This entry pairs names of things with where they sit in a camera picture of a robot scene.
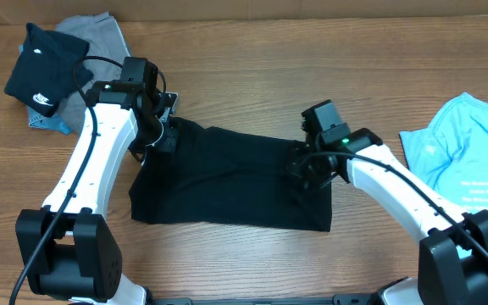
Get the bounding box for black t-shirt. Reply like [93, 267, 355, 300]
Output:
[129, 118, 332, 232]

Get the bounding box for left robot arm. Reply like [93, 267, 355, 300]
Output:
[9, 57, 178, 304]

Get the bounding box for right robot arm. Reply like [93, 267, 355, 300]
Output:
[286, 100, 488, 305]

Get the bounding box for folded grey trousers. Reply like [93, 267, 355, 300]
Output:
[56, 12, 130, 135]

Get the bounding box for folded blue denim garment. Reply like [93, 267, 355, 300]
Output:
[26, 107, 72, 135]

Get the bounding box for folded black Nike garment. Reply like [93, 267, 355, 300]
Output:
[4, 23, 93, 117]

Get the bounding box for light blue t-shirt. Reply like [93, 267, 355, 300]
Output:
[400, 92, 488, 214]

